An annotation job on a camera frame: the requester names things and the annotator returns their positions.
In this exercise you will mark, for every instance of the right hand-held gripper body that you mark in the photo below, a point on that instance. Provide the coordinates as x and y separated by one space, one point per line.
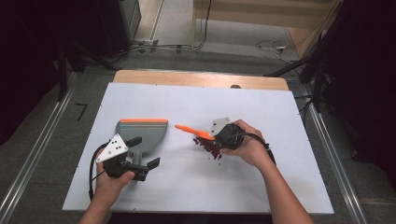
230 137

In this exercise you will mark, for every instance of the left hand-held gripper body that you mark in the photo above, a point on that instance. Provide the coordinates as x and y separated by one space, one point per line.
113 149

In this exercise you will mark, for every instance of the grey dustpan with orange edge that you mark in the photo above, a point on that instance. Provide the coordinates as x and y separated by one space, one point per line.
149 133

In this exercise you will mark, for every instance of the pile of red and green beans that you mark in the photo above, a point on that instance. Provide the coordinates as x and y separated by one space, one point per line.
211 151

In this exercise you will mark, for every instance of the person's right hand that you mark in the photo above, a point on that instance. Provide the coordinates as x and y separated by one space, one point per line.
252 149

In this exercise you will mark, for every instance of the person's left hand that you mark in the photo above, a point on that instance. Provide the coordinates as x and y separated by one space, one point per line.
109 183

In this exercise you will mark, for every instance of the wooden table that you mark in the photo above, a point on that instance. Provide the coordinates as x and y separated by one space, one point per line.
186 79

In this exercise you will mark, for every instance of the grey power strip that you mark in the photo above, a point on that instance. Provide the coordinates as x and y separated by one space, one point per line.
146 43

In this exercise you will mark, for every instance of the black metal stand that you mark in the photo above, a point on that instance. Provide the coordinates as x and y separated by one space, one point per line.
314 65
77 56

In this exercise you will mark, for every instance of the dark curtain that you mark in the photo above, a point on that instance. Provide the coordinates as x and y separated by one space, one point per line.
373 62

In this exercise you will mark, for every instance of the metal floor rail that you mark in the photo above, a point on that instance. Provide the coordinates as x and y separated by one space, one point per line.
336 155
34 146

